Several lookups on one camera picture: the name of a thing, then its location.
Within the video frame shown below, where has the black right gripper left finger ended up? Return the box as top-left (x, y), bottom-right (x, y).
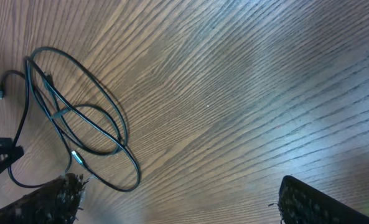
top-left (0, 173), bottom-right (87, 224)

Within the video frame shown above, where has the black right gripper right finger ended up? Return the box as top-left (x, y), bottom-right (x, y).
top-left (269, 175), bottom-right (369, 224)

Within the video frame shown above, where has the black usb cable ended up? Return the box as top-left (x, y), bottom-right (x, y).
top-left (28, 46), bottom-right (129, 156)
top-left (0, 57), bottom-right (141, 193)

